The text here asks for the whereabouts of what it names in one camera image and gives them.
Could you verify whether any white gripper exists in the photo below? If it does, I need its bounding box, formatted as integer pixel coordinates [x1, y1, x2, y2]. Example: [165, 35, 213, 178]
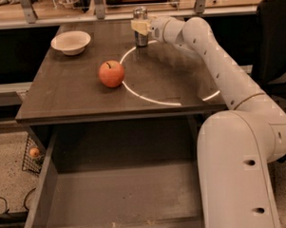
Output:
[130, 16, 184, 45]

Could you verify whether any silver blue redbull can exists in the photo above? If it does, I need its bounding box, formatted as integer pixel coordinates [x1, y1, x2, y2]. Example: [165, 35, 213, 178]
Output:
[133, 7, 148, 48]

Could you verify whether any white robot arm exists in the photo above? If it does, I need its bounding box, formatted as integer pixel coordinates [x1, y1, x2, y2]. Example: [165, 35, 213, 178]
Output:
[131, 17, 286, 228]

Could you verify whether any open top drawer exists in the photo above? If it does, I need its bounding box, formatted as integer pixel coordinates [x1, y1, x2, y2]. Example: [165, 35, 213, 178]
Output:
[25, 116, 205, 228]

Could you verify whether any red apple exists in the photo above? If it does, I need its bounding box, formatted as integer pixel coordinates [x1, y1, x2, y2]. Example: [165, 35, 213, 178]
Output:
[98, 60, 125, 88]

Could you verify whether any white ceramic bowl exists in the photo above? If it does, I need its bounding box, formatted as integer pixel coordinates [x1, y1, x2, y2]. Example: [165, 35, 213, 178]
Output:
[50, 30, 91, 56]

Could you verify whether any dark wooden cabinet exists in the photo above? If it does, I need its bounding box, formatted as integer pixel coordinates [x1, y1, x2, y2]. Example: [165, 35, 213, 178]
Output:
[16, 21, 225, 144]

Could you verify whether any black office chair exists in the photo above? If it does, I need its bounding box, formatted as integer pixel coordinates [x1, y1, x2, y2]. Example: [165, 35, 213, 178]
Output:
[245, 0, 286, 174]

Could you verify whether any small orange fruit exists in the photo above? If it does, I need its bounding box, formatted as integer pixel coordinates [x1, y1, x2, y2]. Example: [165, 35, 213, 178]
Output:
[29, 148, 40, 158]

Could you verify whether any black wire basket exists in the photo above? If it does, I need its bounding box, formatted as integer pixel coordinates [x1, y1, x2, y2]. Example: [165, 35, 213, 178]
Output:
[22, 136, 45, 177]

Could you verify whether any black floor cable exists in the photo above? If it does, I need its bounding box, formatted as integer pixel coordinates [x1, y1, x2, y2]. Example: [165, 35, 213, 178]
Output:
[0, 187, 38, 225]

